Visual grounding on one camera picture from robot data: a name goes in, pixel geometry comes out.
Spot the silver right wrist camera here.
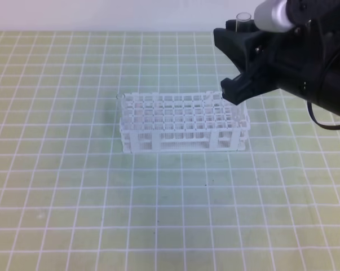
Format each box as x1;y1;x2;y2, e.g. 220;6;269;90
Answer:
254;0;294;33

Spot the clear glass test tube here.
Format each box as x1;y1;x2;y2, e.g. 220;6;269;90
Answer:
236;12;251;33

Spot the black right camera cable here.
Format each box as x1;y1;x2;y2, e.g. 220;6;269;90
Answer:
306;100;340;131

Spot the clear test tube in rack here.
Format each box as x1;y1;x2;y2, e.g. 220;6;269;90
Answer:
116;94;126;108

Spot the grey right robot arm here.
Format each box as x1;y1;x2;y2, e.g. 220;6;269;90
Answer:
213;1;340;116

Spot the white plastic test tube rack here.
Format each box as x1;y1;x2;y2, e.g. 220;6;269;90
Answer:
120;91;250;153

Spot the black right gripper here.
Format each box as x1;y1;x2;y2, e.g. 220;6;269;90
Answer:
213;1;340;105

